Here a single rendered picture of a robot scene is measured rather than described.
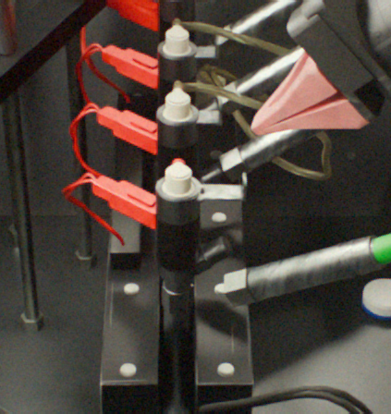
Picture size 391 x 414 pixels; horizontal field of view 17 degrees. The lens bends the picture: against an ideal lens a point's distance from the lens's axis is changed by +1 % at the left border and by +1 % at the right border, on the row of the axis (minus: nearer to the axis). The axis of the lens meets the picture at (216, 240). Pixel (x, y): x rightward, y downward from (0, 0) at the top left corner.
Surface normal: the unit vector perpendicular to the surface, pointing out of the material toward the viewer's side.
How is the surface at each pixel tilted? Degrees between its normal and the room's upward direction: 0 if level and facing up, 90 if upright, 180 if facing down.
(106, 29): 90
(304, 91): 105
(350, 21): 45
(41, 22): 0
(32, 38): 0
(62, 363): 0
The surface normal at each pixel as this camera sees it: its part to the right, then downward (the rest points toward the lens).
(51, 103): 0.03, 0.65
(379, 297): 0.03, -0.76
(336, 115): -0.47, 0.73
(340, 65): -0.23, 0.62
